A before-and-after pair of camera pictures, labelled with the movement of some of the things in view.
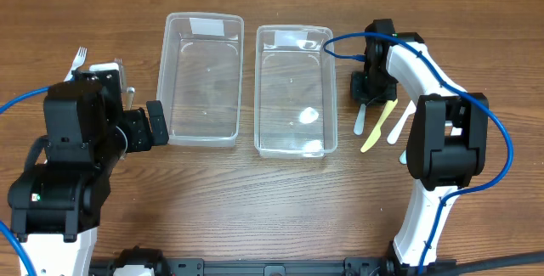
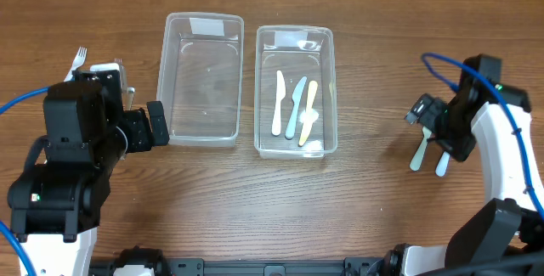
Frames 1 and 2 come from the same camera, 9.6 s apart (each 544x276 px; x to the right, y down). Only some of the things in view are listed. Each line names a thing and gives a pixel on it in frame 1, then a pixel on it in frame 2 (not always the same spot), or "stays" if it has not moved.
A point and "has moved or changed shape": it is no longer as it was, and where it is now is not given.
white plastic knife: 410,109 to 281,89
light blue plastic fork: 77,62 stays
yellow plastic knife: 376,132 to 308,119
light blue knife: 403,158 has moved or changed shape
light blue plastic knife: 359,125 to 297,100
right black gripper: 371,91 to 444,138
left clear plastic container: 200,79 stays
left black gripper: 157,122 stays
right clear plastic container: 296,92 stays
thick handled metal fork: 129,98 stays
